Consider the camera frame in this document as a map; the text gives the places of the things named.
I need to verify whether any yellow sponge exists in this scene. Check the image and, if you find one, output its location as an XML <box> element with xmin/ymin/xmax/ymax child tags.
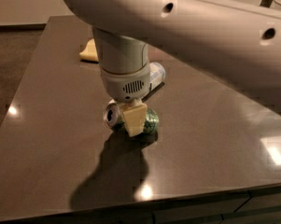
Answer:
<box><xmin>79</xmin><ymin>38</ymin><xmax>99</xmax><ymax>63</ymax></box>

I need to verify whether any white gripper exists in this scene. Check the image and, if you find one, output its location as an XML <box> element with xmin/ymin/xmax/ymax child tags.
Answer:
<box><xmin>101</xmin><ymin>63</ymin><xmax>150</xmax><ymax>137</ymax></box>

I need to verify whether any clear plastic water bottle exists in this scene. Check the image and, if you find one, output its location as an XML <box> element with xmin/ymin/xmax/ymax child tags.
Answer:
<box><xmin>149</xmin><ymin>63</ymin><xmax>166</xmax><ymax>91</ymax></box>

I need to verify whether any green soda can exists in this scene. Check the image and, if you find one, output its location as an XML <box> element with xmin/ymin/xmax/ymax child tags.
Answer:
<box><xmin>104</xmin><ymin>102</ymin><xmax>160</xmax><ymax>137</ymax></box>

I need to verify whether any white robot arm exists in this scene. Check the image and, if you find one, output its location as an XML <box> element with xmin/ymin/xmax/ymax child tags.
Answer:
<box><xmin>64</xmin><ymin>0</ymin><xmax>281</xmax><ymax>115</ymax></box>

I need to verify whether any black panel behind table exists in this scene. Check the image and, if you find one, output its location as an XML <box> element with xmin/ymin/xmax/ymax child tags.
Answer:
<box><xmin>260</xmin><ymin>0</ymin><xmax>273</xmax><ymax>7</ymax></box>

